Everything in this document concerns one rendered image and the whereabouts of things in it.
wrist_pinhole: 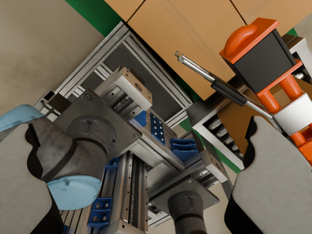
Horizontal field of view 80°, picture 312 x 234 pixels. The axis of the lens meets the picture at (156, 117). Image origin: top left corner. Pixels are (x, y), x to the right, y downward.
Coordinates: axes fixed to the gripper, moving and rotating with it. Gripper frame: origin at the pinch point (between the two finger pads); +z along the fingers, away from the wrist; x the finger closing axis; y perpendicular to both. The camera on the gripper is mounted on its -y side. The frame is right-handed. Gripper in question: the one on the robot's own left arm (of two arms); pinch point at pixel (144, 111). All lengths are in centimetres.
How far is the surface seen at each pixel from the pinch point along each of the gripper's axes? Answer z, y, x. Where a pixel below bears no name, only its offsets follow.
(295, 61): 15.5, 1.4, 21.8
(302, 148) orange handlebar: 16.4, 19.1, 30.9
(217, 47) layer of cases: 87, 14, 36
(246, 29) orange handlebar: 17.2, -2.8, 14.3
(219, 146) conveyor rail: 82, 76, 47
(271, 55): 15.5, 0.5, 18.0
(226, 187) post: 75, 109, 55
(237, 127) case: 64, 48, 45
